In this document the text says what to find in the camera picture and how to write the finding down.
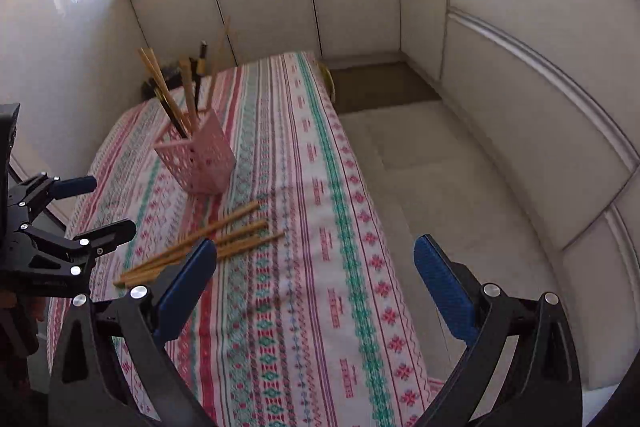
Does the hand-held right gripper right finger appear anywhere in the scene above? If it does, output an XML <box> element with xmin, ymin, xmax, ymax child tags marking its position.
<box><xmin>412</xmin><ymin>234</ymin><xmax>583</xmax><ymax>427</ymax></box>

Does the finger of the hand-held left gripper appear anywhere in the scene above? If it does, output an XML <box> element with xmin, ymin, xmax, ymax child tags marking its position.
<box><xmin>10</xmin><ymin>173</ymin><xmax>98</xmax><ymax>224</ymax></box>
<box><xmin>22</xmin><ymin>219</ymin><xmax>137</xmax><ymax>278</ymax></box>

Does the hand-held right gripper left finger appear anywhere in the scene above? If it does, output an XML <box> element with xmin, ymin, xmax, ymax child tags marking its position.
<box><xmin>48</xmin><ymin>238</ymin><xmax>218</xmax><ymax>427</ymax></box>

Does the pile of wooden chopsticks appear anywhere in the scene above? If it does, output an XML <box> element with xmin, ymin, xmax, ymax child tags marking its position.
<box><xmin>114</xmin><ymin>201</ymin><xmax>286</xmax><ymax>287</ymax></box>

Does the black chopstick with gold band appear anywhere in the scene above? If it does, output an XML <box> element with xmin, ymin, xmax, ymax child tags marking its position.
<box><xmin>198</xmin><ymin>41</ymin><xmax>209</xmax><ymax>110</ymax></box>
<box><xmin>155</xmin><ymin>88</ymin><xmax>189</xmax><ymax>139</ymax></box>

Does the pink perforated chopstick holder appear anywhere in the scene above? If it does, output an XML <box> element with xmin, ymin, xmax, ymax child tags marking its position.
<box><xmin>154</xmin><ymin>109</ymin><xmax>237</xmax><ymax>195</ymax></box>

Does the tan bamboo chopstick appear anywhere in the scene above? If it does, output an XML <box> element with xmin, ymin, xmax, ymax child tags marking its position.
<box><xmin>139</xmin><ymin>48</ymin><xmax>189</xmax><ymax>134</ymax></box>
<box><xmin>145</xmin><ymin>48</ymin><xmax>195</xmax><ymax>128</ymax></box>
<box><xmin>180</xmin><ymin>57</ymin><xmax>199</xmax><ymax>118</ymax></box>

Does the person's left hand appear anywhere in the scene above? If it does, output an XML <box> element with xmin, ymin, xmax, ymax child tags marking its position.
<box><xmin>0</xmin><ymin>292</ymin><xmax>47</xmax><ymax>328</ymax></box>

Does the patterned striped tablecloth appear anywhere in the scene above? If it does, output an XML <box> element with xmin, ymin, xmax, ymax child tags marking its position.
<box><xmin>47</xmin><ymin>51</ymin><xmax>438</xmax><ymax>427</ymax></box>

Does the dark trash bin with bag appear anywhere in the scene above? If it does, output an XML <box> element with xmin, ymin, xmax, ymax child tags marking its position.
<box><xmin>140</xmin><ymin>67</ymin><xmax>183</xmax><ymax>102</ymax></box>

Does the brown floor mat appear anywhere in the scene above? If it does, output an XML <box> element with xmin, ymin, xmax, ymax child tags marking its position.
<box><xmin>322</xmin><ymin>61</ymin><xmax>443</xmax><ymax>115</ymax></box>

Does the yellow stool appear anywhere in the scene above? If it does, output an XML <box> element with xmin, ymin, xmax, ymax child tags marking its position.
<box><xmin>320</xmin><ymin>62</ymin><xmax>336</xmax><ymax>100</ymax></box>

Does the white kitchen cabinet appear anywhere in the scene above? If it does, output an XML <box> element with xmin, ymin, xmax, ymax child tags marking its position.
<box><xmin>122</xmin><ymin>0</ymin><xmax>640</xmax><ymax>390</ymax></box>

